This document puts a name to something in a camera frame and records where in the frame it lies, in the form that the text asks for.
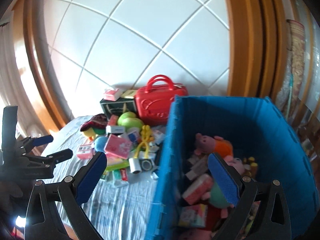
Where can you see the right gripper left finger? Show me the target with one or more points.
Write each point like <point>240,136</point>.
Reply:
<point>42,218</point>

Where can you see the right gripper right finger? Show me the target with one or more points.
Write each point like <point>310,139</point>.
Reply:
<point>272,220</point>

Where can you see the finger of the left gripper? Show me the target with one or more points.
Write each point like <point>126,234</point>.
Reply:
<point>58,157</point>
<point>32,142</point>

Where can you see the pink green wipes pack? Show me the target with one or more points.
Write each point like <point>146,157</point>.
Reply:
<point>115,163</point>

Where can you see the tylenol cold box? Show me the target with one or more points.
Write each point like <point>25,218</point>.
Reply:
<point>120,178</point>

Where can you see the orange dress pig plush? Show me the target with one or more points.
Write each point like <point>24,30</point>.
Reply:
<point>208,145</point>

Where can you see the pink flower tissue pack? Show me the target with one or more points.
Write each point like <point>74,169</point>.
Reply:
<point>197,189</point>

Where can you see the person left hand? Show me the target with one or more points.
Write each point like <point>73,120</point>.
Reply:
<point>15,197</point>

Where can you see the pink barcode tissue pack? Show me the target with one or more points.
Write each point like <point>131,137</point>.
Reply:
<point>85,150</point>

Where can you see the green dress pig plush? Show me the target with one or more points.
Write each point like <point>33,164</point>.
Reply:
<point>223,192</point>

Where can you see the yellow green plush toy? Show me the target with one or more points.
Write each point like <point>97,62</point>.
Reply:
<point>92,133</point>

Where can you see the dark red knit hat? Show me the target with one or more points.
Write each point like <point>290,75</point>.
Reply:
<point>98,121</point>

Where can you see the beige curtain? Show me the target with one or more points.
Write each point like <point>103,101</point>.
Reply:
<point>12,90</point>

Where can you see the black gift box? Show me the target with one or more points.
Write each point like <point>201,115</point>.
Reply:
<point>118,107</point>

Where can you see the blue plastic storage crate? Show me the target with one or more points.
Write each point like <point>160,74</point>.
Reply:
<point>255,128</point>

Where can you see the blue label floss pack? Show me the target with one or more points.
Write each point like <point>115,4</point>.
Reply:
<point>134,137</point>

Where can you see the white lint roller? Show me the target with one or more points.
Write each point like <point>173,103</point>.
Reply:
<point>135,167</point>

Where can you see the small pink tissue pack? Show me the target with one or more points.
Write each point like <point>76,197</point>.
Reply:
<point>112,94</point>

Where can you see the black tape roll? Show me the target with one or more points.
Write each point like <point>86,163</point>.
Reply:
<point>146,164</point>

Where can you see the yellow plastic clamp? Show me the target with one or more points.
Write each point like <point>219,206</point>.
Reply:
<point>146,137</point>

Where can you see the yellow flat box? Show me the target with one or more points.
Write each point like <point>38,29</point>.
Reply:
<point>129,94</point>

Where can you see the red bear mini suitcase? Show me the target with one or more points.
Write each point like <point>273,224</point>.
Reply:
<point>153,101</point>

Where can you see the rolled patterned carpet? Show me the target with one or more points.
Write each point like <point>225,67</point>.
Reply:
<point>287,97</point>

